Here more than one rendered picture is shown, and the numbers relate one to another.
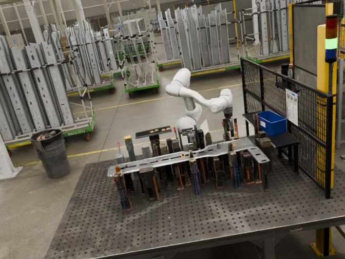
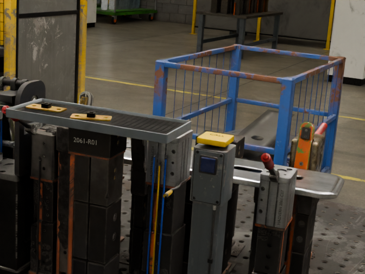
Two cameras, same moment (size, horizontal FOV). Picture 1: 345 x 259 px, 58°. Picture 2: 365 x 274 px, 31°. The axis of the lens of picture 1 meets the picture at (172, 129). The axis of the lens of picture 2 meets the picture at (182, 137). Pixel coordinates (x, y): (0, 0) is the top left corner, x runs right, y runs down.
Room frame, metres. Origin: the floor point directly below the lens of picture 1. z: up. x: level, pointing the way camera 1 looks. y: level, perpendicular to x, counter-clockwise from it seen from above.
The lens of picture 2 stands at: (4.10, 0.90, 1.49)
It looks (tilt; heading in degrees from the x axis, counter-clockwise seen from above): 15 degrees down; 203
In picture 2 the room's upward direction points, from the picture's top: 4 degrees clockwise
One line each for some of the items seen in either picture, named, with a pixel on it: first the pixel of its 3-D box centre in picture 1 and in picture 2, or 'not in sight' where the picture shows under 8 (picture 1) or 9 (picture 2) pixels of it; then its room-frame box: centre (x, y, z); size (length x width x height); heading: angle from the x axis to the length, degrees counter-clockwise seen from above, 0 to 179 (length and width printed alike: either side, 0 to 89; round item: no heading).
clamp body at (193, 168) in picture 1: (194, 175); not in sight; (2.42, -0.12, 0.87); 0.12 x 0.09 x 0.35; 3
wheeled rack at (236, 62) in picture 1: (209, 47); not in sight; (9.65, -1.57, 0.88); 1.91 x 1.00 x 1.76; 86
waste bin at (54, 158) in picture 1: (52, 153); not in sight; (4.75, 2.01, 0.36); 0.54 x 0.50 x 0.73; 179
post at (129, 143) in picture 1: (132, 158); (206, 248); (2.90, 0.46, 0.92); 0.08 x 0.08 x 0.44; 3
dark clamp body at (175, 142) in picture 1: (178, 157); (50, 202); (2.78, -0.01, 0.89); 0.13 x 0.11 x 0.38; 3
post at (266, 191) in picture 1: (264, 176); not in sight; (2.24, -0.69, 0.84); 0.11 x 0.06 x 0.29; 3
